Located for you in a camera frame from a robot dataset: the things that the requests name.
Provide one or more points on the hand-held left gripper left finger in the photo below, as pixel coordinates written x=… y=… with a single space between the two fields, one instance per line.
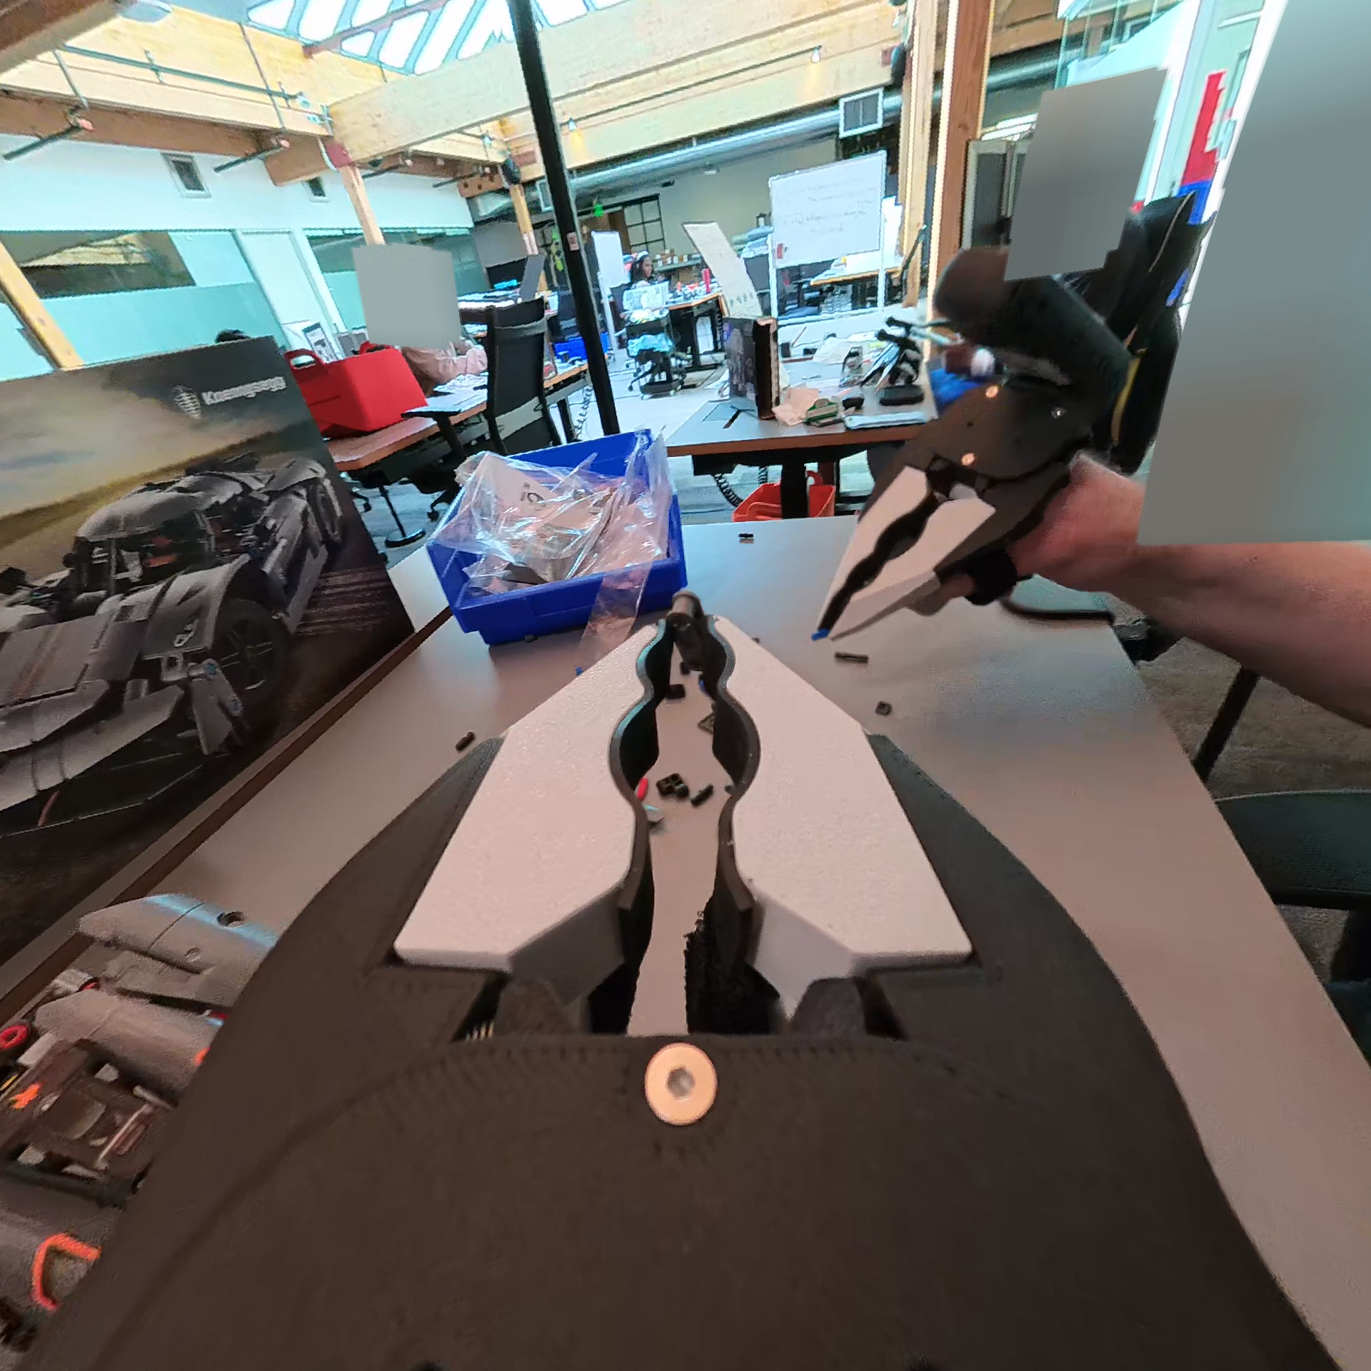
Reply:
x=524 y=857

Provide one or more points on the person's right forearm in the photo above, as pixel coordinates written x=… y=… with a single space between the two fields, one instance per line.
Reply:
x=1264 y=631

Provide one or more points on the orange bin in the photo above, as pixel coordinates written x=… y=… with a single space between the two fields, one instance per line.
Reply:
x=771 y=501

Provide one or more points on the black backpack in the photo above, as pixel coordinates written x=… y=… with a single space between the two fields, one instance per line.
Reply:
x=1162 y=310

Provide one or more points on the scattered loose lego pieces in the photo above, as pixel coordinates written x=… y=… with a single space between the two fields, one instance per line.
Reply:
x=671 y=786

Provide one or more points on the pile of clear plastic bags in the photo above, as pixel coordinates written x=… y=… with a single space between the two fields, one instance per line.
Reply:
x=535 y=514

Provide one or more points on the lego set box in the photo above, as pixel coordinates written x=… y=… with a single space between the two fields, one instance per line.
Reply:
x=160 y=536

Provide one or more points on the pale tilted board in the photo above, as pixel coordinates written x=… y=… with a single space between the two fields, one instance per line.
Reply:
x=715 y=263

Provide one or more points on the wooden post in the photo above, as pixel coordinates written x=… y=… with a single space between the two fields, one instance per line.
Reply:
x=961 y=129

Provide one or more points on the dark upright box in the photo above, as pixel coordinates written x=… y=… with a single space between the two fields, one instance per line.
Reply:
x=763 y=364

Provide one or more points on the white air vent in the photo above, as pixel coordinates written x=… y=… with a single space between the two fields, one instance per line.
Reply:
x=862 y=113

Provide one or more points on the red tote bag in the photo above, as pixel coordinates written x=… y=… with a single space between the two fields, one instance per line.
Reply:
x=358 y=391

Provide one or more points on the grey background desk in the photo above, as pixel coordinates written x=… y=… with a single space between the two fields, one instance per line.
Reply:
x=750 y=423

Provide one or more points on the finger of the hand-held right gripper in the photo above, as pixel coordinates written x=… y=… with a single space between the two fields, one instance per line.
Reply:
x=921 y=567
x=888 y=514

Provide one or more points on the grey keyboard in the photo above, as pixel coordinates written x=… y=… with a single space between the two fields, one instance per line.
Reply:
x=884 y=420

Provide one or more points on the grey lego car model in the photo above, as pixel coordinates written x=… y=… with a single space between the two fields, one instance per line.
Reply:
x=138 y=964

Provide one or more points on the black floor lamp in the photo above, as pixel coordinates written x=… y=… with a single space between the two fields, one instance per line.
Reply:
x=557 y=160

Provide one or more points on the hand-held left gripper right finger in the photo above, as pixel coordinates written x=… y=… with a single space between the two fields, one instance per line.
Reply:
x=845 y=857

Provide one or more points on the blue plastic bin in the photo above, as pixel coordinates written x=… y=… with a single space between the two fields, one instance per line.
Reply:
x=557 y=610

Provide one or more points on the white whiteboard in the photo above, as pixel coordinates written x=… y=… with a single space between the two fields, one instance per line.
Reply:
x=824 y=209

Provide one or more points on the person's right hand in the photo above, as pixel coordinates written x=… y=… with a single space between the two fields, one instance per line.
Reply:
x=1081 y=536

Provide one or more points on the dark padded office chair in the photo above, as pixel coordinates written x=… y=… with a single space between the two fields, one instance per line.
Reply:
x=1295 y=846

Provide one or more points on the black office chair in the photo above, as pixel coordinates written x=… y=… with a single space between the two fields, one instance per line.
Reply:
x=520 y=364

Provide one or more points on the wooden background desk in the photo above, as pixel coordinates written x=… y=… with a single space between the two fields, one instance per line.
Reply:
x=374 y=447

